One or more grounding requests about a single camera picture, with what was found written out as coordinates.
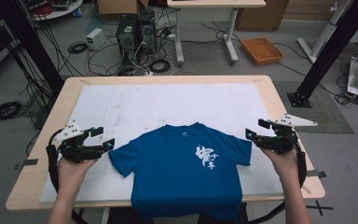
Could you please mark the blue t-shirt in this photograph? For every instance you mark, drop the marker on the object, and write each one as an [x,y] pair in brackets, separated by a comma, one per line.
[180,177]

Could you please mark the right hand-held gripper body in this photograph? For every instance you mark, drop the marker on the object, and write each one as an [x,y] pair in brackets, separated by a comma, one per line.
[281,141]

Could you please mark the person's dark trousers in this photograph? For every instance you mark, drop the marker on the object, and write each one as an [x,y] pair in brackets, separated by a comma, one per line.
[121,216]

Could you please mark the dark tape strip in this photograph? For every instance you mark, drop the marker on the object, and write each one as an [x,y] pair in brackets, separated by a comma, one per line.
[318,174]
[28,163]

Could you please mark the white metal stand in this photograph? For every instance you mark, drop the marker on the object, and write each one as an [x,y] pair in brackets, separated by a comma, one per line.
[321,37]

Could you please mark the white power strip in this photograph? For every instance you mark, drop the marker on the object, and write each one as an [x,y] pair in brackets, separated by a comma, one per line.
[149,73]

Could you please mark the black computer tower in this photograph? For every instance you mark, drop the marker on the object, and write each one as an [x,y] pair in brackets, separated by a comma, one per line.
[126,40]
[147,32]

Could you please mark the person's right hand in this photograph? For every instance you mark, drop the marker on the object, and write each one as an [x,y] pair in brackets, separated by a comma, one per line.
[286,168]

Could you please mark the black metal frame post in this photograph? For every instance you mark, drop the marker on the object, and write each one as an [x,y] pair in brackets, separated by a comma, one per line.
[332,46]
[34,46]

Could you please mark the white-legged wooden desk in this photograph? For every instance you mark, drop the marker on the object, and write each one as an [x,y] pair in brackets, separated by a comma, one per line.
[217,3]

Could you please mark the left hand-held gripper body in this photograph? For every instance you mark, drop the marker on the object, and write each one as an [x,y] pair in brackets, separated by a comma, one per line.
[74,149]

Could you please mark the white felt mat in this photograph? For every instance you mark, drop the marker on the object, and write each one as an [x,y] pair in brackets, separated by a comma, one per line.
[155,105]

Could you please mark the grey floor mat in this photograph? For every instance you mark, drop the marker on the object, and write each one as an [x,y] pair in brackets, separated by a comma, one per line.
[326,115]

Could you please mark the large brown cardboard box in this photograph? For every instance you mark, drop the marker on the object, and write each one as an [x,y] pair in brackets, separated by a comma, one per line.
[261,15]

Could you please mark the person's left hand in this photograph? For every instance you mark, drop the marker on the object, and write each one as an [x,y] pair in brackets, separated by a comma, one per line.
[71,175]

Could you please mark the round white table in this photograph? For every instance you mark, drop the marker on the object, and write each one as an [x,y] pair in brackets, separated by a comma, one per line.
[59,9]

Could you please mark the small white power supply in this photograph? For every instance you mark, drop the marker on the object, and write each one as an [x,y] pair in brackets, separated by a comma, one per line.
[95,38]

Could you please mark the orange tray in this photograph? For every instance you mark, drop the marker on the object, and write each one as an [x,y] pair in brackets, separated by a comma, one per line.
[262,50]

